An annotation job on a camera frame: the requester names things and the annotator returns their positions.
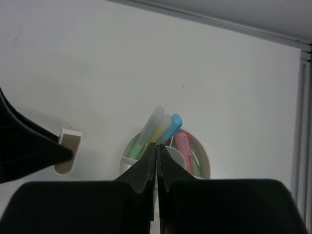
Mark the white round divided container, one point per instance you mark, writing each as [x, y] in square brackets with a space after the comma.
[125, 163]

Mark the blue highlighter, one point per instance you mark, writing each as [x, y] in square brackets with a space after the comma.
[176, 124]

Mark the yellow highlighter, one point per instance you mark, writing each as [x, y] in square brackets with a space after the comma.
[162, 126]

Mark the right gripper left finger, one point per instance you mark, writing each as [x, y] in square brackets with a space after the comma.
[122, 206]

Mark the green utility knife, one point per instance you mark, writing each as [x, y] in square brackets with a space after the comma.
[196, 166]

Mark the pink eraser case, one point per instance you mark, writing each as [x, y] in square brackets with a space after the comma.
[183, 145]

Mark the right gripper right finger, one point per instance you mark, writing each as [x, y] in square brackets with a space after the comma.
[188, 205]

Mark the green highlighter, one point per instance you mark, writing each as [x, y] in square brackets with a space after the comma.
[146, 133]

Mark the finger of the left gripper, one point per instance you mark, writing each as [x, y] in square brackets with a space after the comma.
[25, 147]

